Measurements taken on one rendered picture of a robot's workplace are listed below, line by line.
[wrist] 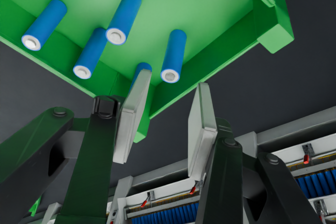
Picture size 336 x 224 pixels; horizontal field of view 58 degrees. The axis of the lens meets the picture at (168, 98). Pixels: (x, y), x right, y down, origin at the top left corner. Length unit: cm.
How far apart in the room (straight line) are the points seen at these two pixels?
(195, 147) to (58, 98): 113
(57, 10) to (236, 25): 18
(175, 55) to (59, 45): 13
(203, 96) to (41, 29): 18
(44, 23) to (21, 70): 92
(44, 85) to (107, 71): 88
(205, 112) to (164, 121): 104
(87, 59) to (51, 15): 6
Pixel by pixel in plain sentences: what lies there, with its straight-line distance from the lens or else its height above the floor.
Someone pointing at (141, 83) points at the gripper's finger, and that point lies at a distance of 18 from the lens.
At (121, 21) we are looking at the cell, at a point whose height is 54.
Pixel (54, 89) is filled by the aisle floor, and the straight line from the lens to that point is 123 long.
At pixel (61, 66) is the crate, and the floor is 52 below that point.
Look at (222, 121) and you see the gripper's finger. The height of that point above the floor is 64.
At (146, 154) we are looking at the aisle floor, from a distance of 141.
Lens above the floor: 75
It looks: 43 degrees down
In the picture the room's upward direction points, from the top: 169 degrees counter-clockwise
